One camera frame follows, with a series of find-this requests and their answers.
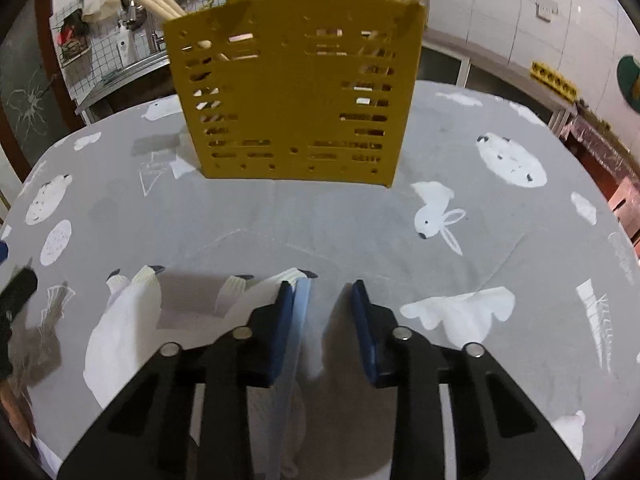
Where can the yellow perforated utensil holder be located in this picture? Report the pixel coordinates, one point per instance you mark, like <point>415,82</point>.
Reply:
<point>316,90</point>

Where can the kitchen counter cabinets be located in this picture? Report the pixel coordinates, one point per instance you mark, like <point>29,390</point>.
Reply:
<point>449,60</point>

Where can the green round wall board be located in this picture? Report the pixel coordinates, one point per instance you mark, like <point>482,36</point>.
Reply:
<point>627,75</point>

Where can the brown frame glass door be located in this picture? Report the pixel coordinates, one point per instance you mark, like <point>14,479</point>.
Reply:
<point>36,108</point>

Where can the grey animal print tablecloth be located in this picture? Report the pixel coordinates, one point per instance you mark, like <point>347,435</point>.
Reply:
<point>491,232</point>

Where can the person left hand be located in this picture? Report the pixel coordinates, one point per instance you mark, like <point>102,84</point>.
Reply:
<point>18,418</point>

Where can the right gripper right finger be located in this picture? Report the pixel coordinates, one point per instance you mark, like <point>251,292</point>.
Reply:
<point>498,432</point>

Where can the yellow egg tray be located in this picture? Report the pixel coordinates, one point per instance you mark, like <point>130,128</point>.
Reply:
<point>554,81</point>

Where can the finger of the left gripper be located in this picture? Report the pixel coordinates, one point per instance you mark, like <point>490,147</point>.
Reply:
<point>12,300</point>
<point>4,251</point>

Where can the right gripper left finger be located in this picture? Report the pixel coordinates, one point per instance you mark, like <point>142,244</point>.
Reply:
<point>144,432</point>

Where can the light blue handle utensil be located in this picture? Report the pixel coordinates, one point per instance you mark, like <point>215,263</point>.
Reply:
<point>287,426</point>

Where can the white wall socket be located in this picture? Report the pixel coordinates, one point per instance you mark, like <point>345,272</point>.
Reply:
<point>546,10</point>

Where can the plastic covered side table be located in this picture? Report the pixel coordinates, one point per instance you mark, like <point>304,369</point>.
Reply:
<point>616,177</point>

